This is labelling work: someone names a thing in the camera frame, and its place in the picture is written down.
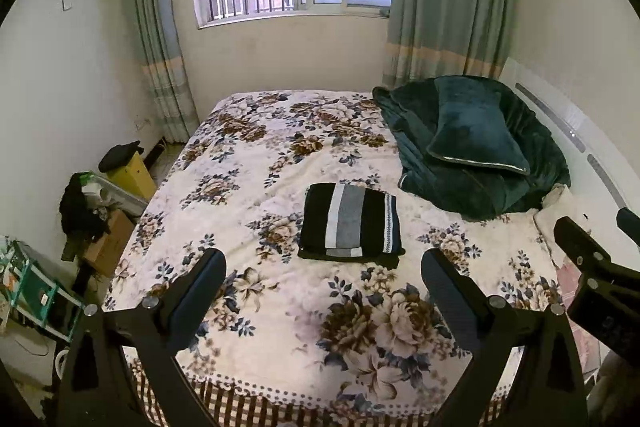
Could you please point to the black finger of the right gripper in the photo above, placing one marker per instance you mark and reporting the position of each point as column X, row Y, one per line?
column 606, row 303

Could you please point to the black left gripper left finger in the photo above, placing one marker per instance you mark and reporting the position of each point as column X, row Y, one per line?
column 97, row 389

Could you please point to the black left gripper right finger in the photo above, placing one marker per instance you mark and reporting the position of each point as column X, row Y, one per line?
column 548, row 388

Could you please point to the black grey white striped sweater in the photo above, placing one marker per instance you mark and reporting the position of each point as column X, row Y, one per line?
column 350, row 223

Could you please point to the black clothes pile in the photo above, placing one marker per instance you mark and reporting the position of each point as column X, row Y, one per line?
column 78, row 220

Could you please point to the cardboard box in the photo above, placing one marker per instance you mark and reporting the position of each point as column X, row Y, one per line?
column 104, row 255

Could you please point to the white headboard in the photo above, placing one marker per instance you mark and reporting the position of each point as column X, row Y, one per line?
column 602, row 180

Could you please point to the green white storage rack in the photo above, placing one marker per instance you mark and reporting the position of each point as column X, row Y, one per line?
column 32, row 293

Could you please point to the floral bed blanket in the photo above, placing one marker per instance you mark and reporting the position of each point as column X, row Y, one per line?
column 306, row 341

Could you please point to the yellow box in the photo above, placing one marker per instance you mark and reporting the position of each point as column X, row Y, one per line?
column 134, row 178

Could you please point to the dark green plush blanket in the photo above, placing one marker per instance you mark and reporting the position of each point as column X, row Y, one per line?
column 411, row 113

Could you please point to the black hat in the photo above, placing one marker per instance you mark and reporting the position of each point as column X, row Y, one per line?
column 119, row 156

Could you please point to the dark green pillow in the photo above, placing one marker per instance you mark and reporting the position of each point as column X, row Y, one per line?
column 471, row 129

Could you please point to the left green curtain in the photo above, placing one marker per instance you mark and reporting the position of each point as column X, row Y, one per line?
column 160, row 55

